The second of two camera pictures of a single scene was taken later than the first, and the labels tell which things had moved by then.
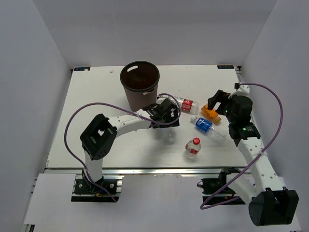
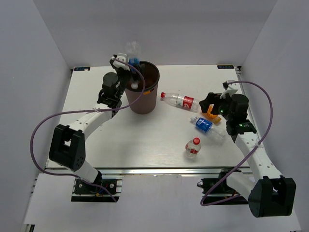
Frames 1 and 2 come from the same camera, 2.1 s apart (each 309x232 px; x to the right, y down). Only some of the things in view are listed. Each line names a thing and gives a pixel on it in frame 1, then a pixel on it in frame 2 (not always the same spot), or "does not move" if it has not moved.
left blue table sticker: [81, 68] does not move
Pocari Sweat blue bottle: [206, 126] does not move
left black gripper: [174, 114] to [126, 71]
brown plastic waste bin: [139, 79] does not move
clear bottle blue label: [166, 135] to [133, 58]
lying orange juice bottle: [211, 114] does not move
